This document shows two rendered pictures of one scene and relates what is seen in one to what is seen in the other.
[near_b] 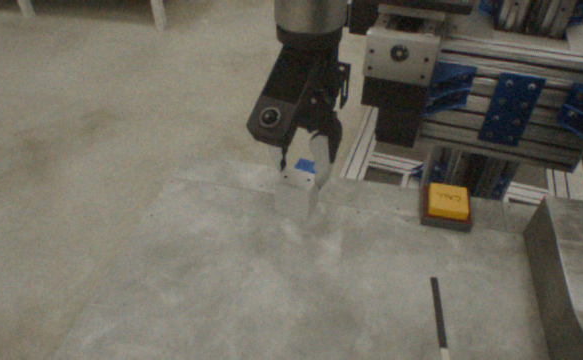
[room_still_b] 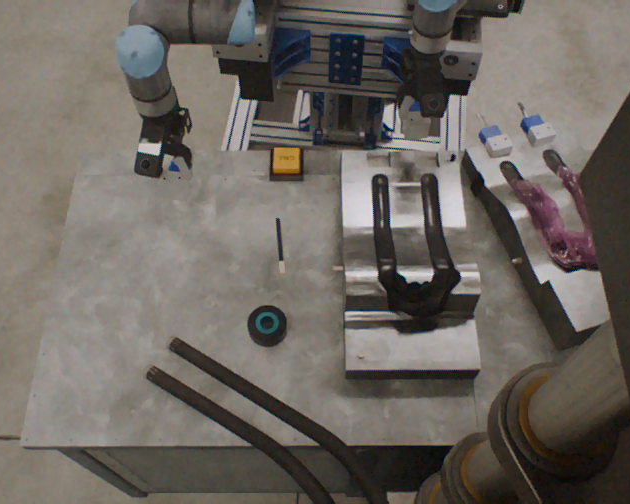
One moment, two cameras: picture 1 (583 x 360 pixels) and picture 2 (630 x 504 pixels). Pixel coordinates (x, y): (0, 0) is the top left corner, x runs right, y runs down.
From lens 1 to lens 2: 0.86 m
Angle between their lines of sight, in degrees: 20
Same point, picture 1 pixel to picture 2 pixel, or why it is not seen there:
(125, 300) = (78, 272)
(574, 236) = (352, 179)
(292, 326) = (190, 266)
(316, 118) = (173, 150)
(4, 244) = not seen: outside the picture
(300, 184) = (174, 182)
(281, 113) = (151, 162)
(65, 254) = not seen: outside the picture
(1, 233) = not seen: outside the picture
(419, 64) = (255, 48)
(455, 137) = (311, 82)
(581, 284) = (350, 210)
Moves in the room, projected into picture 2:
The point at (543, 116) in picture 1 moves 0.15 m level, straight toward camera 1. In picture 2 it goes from (372, 61) to (352, 102)
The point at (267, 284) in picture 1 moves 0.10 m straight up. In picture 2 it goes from (169, 244) to (160, 220)
